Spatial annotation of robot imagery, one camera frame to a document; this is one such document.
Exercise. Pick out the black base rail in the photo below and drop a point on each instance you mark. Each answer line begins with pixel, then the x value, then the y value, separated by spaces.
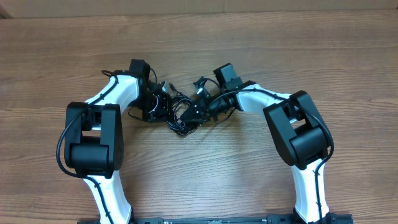
pixel 331 218

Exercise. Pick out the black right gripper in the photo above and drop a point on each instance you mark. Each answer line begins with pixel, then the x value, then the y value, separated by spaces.
pixel 199 109

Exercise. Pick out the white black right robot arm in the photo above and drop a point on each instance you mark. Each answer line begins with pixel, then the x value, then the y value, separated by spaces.
pixel 299 133

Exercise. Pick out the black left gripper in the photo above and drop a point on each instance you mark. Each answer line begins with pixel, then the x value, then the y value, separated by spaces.
pixel 162 113

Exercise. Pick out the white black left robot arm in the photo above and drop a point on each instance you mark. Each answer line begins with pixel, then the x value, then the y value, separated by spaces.
pixel 91 147

